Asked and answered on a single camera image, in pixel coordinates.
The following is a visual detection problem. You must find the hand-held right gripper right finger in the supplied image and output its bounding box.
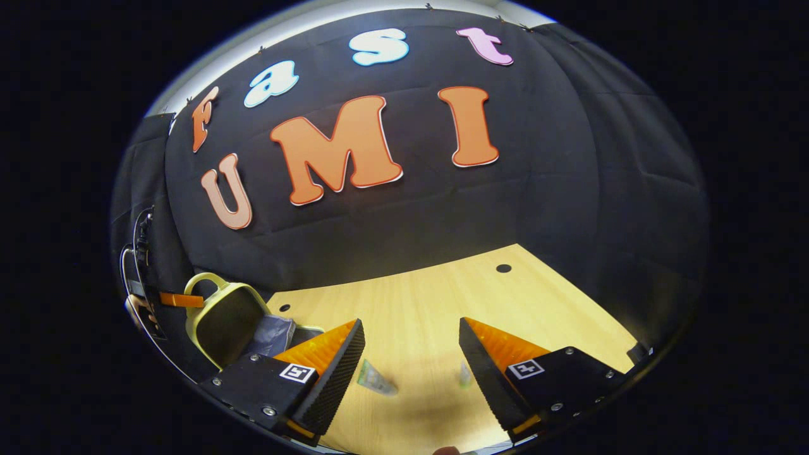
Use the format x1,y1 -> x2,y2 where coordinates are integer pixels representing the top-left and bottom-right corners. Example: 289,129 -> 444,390
458,317 -> 630,443

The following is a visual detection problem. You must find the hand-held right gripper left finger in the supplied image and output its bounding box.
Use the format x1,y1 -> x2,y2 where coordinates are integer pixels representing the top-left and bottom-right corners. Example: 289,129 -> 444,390
199,318 -> 366,447

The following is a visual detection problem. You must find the translucent pale green tube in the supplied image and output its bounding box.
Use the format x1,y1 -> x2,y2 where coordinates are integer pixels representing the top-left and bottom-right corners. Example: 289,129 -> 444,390
356,358 -> 400,397

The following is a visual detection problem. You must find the pale yellow suitcase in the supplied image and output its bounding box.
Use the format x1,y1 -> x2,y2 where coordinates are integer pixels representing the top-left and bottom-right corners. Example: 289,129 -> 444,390
183,272 -> 326,370

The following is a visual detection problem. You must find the black stand clamp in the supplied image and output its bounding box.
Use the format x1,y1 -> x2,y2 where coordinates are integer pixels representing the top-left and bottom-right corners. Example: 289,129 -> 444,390
133,207 -> 155,269

